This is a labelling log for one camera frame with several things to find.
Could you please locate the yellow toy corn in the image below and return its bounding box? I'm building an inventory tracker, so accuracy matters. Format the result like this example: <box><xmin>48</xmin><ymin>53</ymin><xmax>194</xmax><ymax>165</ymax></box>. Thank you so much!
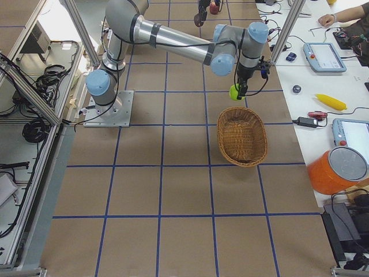
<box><xmin>315</xmin><ymin>93</ymin><xmax>347</xmax><ymax>111</ymax></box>

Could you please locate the person hand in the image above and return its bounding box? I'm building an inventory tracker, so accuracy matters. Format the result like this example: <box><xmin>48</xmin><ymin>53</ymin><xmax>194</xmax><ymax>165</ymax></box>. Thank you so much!
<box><xmin>318</xmin><ymin>14</ymin><xmax>336</xmax><ymax>28</ymax></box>

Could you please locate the teach pendant far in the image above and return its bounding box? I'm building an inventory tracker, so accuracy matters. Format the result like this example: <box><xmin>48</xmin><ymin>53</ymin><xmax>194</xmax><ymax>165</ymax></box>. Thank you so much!
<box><xmin>303</xmin><ymin>43</ymin><xmax>347</xmax><ymax>73</ymax></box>

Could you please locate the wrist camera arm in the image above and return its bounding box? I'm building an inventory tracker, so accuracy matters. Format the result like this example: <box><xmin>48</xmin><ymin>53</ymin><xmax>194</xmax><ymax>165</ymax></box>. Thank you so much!
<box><xmin>257</xmin><ymin>55</ymin><xmax>272</xmax><ymax>80</ymax></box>

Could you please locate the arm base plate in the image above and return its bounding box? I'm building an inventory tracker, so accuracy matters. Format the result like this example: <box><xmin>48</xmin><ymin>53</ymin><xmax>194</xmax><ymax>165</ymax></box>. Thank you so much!
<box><xmin>83</xmin><ymin>91</ymin><xmax>134</xmax><ymax>128</ymax></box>

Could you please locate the dark round puck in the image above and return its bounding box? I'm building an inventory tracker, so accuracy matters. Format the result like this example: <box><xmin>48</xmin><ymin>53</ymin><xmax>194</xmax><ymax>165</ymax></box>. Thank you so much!
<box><xmin>292</xmin><ymin>85</ymin><xmax>302</xmax><ymax>93</ymax></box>

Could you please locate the red tool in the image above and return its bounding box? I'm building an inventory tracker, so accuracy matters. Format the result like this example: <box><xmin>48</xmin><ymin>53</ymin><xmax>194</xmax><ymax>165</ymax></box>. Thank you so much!
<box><xmin>308</xmin><ymin>111</ymin><xmax>327</xmax><ymax>121</ymax></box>

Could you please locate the red apple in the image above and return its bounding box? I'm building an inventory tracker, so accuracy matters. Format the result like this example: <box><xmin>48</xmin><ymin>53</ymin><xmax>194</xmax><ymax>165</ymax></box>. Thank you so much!
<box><xmin>209</xmin><ymin>2</ymin><xmax>220</xmax><ymax>15</ymax></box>

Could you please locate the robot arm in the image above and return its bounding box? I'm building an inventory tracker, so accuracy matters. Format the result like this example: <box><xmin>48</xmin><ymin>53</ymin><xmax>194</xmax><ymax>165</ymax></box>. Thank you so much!
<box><xmin>86</xmin><ymin>1</ymin><xmax>270</xmax><ymax>118</ymax></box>
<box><xmin>198</xmin><ymin>0</ymin><xmax>211</xmax><ymax>13</ymax></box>

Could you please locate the person forearm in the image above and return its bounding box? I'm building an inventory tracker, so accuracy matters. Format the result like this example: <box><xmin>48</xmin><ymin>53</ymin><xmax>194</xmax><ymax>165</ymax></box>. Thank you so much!
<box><xmin>333</xmin><ymin>5</ymin><xmax>366</xmax><ymax>23</ymax></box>

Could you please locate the wicker basket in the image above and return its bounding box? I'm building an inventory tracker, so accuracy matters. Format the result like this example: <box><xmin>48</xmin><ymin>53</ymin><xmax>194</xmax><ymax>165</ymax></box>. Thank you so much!
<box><xmin>217</xmin><ymin>107</ymin><xmax>268</xmax><ymax>167</ymax></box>

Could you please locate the dark purple apple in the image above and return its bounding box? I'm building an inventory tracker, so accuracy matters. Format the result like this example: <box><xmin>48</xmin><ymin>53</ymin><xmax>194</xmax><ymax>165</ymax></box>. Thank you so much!
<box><xmin>194</xmin><ymin>13</ymin><xmax>206</xmax><ymax>27</ymax></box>

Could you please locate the black power adapter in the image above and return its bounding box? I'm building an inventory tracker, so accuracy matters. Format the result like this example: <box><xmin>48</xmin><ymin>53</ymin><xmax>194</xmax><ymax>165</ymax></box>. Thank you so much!
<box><xmin>292</xmin><ymin>117</ymin><xmax>319</xmax><ymax>128</ymax></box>

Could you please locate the green apple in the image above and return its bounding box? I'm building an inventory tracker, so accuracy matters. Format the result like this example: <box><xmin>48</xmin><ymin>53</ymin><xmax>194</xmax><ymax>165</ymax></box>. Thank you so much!
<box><xmin>229</xmin><ymin>83</ymin><xmax>245</xmax><ymax>100</ymax></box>

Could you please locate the teach pendant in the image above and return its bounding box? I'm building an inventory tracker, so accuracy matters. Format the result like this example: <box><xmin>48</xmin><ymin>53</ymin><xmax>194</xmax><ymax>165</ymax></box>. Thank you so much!
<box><xmin>303</xmin><ymin>43</ymin><xmax>347</xmax><ymax>73</ymax></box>
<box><xmin>332</xmin><ymin>118</ymin><xmax>368</xmax><ymax>157</ymax></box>

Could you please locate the aluminium frame post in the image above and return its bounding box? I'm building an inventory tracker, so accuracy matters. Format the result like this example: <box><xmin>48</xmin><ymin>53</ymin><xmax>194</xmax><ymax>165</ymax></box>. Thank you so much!
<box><xmin>270</xmin><ymin>0</ymin><xmax>306</xmax><ymax>65</ymax></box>

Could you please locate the black box under table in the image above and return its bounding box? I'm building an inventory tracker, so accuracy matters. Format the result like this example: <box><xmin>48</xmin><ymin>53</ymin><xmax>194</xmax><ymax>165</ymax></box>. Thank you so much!
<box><xmin>321</xmin><ymin>203</ymin><xmax>362</xmax><ymax>267</ymax></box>

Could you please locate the orange cylinder container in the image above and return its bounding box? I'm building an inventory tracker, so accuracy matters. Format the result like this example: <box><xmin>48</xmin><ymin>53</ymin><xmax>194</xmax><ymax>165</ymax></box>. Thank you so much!
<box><xmin>307</xmin><ymin>147</ymin><xmax>368</xmax><ymax>195</ymax></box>

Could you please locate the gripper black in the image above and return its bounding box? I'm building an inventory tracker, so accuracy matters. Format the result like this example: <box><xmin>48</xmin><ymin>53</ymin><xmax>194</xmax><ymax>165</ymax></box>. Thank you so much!
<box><xmin>236</xmin><ymin>56</ymin><xmax>259</xmax><ymax>97</ymax></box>

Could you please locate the teach pendant near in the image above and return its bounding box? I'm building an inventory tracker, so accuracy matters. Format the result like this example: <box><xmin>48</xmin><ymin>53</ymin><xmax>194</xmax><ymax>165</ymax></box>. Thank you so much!
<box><xmin>332</xmin><ymin>118</ymin><xmax>368</xmax><ymax>157</ymax></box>

